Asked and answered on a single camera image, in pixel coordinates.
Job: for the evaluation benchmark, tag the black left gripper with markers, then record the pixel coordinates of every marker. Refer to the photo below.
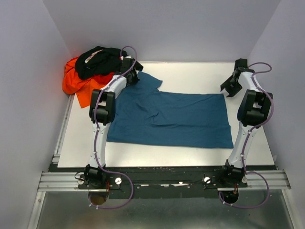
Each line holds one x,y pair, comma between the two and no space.
136,79

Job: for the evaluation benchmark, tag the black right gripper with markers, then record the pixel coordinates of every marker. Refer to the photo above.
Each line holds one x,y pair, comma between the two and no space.
226,85

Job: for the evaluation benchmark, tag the teal blue t shirt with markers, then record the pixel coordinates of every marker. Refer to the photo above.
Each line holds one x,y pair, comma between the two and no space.
147,116

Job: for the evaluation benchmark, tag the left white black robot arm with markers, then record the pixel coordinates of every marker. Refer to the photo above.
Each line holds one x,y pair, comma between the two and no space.
102,113

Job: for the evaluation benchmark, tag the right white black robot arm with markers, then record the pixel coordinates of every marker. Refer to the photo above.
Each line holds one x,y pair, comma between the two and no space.
255,110

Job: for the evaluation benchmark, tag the red t shirt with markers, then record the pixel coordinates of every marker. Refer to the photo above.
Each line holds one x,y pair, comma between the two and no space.
103,79

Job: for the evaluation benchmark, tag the black t shirt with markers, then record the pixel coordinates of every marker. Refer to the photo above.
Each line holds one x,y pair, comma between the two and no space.
100,61

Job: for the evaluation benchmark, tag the orange t shirt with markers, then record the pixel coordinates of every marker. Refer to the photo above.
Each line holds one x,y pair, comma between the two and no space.
72,84

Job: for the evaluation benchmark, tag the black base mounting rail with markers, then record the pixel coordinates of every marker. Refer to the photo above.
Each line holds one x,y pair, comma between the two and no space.
165,182

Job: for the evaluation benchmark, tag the aluminium frame rail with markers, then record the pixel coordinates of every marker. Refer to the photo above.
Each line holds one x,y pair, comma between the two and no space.
61,182

